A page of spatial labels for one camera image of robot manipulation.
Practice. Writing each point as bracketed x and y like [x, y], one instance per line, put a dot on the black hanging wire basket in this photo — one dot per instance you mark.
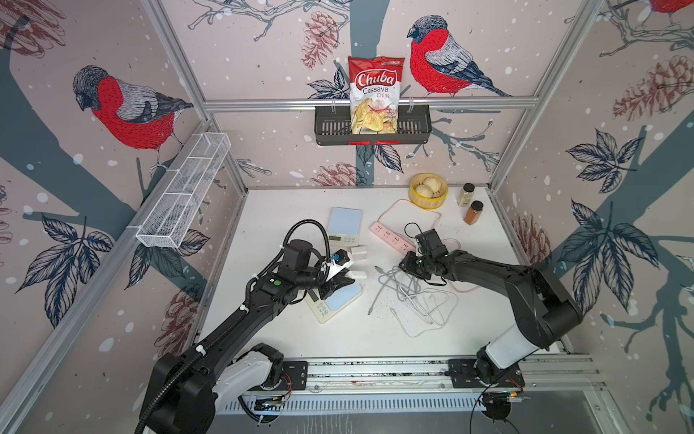
[333, 128]

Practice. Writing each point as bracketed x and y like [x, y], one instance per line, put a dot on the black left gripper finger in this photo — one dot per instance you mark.
[327, 289]
[335, 267]

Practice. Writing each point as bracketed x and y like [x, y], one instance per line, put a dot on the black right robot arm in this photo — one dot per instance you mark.
[543, 309]

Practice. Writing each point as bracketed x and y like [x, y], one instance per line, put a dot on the light spice jar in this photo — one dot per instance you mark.
[466, 195]

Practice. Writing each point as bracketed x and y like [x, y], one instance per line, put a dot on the red cassava chips bag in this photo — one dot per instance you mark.
[374, 94]

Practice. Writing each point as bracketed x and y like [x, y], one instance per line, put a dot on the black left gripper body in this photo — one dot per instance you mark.
[319, 276]

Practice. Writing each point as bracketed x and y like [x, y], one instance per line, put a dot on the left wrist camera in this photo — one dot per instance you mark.
[340, 256]

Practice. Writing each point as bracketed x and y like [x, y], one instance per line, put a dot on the yellow rimmed wooden bowl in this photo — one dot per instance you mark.
[427, 203]

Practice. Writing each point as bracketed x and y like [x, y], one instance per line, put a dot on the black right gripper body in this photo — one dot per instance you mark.
[425, 263]

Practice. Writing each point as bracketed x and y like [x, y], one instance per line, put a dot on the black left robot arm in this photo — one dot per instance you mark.
[185, 392]

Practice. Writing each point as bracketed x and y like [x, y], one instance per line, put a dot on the bun in bowl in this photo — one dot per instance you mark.
[433, 183]
[424, 191]

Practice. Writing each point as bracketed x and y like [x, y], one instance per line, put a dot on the brown spice jar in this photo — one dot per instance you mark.
[473, 213]

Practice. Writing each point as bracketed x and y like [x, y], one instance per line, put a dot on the blue-top kitchen scale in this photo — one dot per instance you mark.
[325, 309]
[344, 226]

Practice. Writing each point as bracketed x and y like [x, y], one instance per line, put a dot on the white mesh wall shelf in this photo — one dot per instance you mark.
[174, 211]

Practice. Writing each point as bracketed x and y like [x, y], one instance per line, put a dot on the pink power strip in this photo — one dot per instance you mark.
[398, 242]

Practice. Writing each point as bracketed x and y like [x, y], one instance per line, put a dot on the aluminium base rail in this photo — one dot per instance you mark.
[413, 374]

